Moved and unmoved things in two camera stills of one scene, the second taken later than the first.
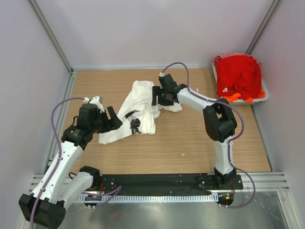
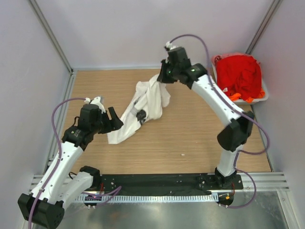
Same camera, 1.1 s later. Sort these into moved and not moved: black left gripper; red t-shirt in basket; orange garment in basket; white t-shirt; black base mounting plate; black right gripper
Moved: black right gripper; white t-shirt
Not moved: red t-shirt in basket; orange garment in basket; black base mounting plate; black left gripper
